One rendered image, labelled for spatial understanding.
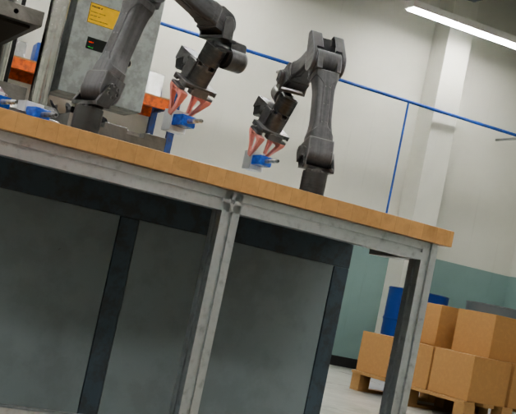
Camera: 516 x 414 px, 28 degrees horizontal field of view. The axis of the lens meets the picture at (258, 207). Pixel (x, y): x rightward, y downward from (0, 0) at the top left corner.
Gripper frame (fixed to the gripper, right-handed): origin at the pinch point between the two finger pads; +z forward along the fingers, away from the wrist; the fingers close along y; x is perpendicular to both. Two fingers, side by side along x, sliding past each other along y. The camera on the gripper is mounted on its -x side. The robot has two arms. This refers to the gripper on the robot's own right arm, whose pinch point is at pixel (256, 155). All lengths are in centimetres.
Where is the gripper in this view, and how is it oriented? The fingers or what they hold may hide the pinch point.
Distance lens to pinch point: 297.7
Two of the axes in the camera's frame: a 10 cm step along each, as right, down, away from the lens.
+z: -4.7, 8.3, 3.0
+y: -7.7, -2.2, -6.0
